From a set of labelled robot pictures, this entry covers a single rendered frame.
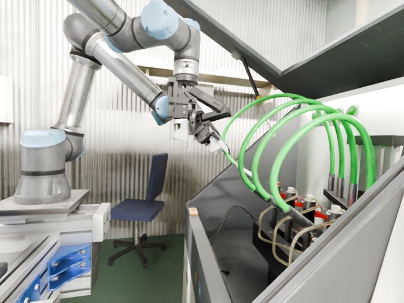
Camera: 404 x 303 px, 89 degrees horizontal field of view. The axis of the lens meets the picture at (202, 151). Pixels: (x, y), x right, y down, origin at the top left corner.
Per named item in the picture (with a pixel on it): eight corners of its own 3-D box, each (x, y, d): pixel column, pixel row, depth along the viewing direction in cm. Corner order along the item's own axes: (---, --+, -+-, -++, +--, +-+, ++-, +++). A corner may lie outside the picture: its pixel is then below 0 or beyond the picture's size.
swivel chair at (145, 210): (165, 237, 258) (168, 152, 252) (170, 266, 201) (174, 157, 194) (111, 241, 242) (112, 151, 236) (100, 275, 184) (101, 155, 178)
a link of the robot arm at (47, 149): (10, 171, 61) (9, 125, 61) (36, 165, 74) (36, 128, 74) (55, 171, 64) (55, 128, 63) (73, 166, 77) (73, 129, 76)
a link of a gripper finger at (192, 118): (186, 135, 61) (187, 106, 61) (192, 135, 62) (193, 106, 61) (188, 134, 57) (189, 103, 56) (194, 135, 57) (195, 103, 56)
